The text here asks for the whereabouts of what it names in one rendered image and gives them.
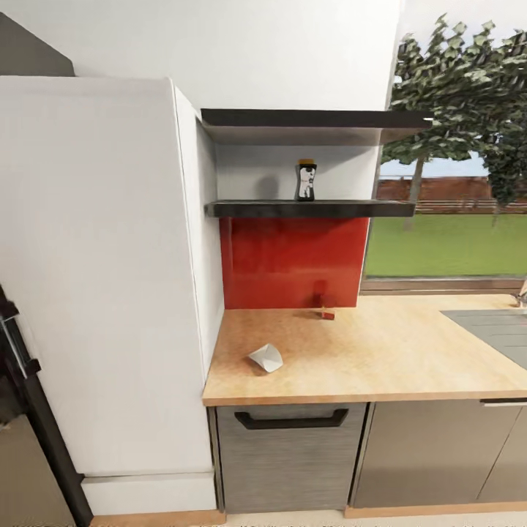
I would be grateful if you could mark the bottle of coffee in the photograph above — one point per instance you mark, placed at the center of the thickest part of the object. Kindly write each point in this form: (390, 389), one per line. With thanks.
(305, 171)

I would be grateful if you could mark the fridge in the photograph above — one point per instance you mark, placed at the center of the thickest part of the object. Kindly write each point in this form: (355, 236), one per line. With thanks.
(112, 270)

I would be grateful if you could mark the cabinet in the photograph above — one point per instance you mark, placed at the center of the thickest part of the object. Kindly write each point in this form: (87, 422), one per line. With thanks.
(38, 483)
(431, 452)

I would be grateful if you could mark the fixed window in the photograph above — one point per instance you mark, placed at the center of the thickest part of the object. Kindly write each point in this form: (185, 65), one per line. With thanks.
(466, 60)

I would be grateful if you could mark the paper coffee filter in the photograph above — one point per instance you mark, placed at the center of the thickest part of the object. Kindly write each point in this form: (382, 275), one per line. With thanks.
(268, 357)

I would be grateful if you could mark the dishwasher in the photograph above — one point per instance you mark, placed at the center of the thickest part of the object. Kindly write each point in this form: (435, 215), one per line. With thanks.
(288, 457)

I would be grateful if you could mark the countertop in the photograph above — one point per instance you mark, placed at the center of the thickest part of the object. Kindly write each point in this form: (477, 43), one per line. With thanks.
(388, 348)

